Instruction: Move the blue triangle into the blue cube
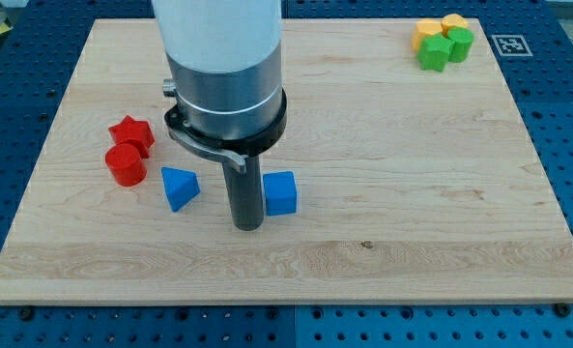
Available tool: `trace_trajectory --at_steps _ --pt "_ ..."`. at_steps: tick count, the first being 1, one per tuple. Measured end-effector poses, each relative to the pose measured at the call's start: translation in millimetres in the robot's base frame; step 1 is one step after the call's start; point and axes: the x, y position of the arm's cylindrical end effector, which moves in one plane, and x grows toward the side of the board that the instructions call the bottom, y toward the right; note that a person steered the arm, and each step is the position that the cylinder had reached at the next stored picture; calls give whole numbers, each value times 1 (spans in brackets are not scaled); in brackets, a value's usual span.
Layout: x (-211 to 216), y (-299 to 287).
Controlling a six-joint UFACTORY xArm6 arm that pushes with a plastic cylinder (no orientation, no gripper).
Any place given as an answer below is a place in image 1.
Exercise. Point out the red star block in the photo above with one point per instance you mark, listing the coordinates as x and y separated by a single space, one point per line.
137 133

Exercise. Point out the blue cube block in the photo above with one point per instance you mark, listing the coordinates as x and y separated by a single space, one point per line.
280 193

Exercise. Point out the red cylinder block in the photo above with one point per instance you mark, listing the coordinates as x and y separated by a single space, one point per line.
125 164

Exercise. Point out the white fiducial marker tag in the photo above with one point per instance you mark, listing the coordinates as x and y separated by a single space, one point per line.
511 45

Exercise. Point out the wooden board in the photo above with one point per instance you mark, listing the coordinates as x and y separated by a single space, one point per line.
414 187

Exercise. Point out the green star block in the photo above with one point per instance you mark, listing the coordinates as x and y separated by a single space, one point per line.
434 52

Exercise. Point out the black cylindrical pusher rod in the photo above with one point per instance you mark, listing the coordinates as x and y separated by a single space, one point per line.
245 195

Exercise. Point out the yellow cylinder block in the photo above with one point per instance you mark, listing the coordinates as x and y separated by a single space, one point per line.
451 21

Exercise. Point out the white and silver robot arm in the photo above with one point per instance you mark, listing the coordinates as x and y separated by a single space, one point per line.
225 59

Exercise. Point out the green cylinder block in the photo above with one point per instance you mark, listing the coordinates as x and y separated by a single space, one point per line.
462 42

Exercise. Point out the blue triangle block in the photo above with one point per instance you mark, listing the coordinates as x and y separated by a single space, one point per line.
180 187

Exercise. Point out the yellow hexagon block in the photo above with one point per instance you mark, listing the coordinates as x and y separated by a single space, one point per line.
425 27

